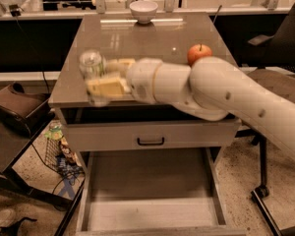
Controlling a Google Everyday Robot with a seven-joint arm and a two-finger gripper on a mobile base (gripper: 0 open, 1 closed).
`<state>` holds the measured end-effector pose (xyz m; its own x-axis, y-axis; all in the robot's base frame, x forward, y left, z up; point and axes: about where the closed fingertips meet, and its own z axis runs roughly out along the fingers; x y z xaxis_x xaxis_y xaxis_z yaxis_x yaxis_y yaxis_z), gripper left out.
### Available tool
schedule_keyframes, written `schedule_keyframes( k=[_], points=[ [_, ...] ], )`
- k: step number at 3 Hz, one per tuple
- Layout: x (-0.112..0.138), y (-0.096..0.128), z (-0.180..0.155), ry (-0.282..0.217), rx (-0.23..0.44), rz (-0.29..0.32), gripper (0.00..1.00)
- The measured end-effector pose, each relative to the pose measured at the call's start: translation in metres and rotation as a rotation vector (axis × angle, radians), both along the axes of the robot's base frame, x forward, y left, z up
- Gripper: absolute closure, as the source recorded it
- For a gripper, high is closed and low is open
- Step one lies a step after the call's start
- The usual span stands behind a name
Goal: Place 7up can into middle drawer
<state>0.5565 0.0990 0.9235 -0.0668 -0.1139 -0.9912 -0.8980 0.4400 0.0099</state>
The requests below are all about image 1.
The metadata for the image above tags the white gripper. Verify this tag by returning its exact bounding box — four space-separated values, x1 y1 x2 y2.
87 58 163 104

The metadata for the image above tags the green white 7up can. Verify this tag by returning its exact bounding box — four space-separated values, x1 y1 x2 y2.
78 49 108 107

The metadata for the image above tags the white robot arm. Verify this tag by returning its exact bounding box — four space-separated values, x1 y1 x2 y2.
85 56 295 160

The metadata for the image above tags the grey drawer cabinet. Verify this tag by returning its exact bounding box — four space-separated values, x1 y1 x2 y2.
48 12 256 236

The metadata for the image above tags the open pulled-out drawer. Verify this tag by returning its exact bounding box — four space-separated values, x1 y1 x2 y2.
76 148 246 236

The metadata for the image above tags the white ceramic bowl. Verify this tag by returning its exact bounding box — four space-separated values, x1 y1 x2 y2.
129 0 158 24

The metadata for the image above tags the red orange apple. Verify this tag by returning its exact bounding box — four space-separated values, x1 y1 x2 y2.
187 44 212 66

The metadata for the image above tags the dark side table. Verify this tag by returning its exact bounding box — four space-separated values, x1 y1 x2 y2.
0 112 85 236

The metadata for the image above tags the brown fabric office chair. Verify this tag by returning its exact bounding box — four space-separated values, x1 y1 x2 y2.
237 2 295 236

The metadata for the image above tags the wire basket with snacks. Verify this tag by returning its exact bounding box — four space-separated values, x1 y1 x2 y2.
44 122 84 177

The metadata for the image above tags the upper closed drawer with handle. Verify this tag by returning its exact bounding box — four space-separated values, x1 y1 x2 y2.
62 118 241 152

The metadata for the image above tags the black cable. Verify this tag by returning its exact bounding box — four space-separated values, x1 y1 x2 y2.
9 4 52 94

